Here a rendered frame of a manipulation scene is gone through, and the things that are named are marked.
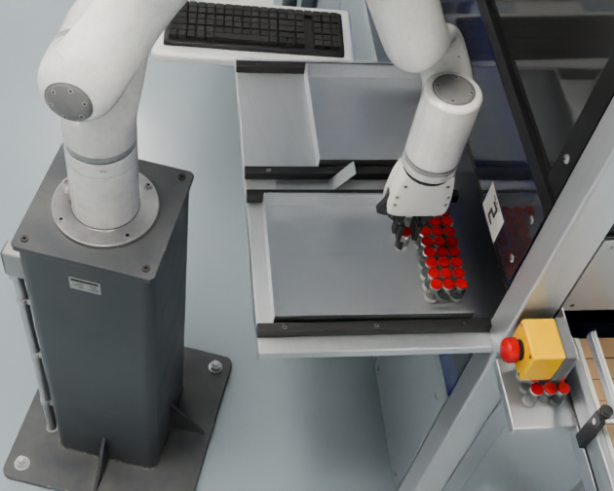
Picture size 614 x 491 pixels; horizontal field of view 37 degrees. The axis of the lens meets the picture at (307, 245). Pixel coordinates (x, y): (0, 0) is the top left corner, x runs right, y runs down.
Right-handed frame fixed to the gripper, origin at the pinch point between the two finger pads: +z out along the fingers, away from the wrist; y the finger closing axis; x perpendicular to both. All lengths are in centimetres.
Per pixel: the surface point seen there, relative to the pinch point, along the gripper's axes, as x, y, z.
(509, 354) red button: 24.7, -11.9, -0.3
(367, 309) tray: 8.5, 5.7, 12.1
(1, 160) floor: -102, 89, 100
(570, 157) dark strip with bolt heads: 9.8, -15.5, -28.6
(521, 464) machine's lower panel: 17, -36, 62
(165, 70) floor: -143, 39, 100
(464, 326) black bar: 13.3, -10.0, 10.5
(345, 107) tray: -39.4, 3.7, 12.0
